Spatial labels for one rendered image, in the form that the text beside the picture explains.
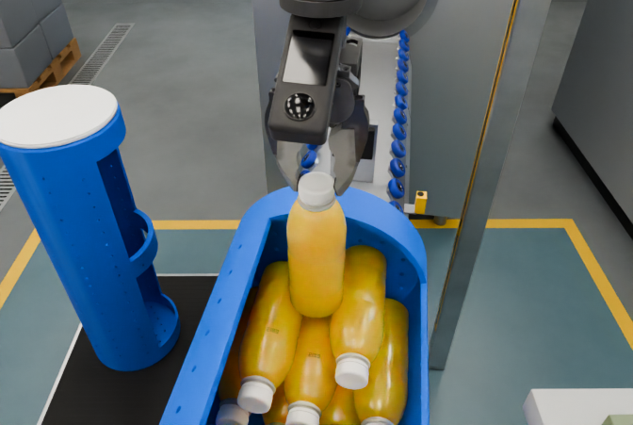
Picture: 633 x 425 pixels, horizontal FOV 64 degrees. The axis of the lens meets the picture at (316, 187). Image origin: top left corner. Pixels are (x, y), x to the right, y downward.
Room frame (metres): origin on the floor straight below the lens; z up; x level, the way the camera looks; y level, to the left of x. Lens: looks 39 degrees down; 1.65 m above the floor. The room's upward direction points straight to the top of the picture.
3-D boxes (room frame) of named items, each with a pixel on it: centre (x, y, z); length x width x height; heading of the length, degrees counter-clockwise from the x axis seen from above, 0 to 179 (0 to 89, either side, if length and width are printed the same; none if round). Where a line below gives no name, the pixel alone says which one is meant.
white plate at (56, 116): (1.03, 0.61, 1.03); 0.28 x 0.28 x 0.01
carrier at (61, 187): (1.03, 0.61, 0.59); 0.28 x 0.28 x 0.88
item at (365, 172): (0.92, -0.08, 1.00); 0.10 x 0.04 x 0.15; 81
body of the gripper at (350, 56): (0.45, 0.00, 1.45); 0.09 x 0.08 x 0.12; 171
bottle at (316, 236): (0.42, 0.00, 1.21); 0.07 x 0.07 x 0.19
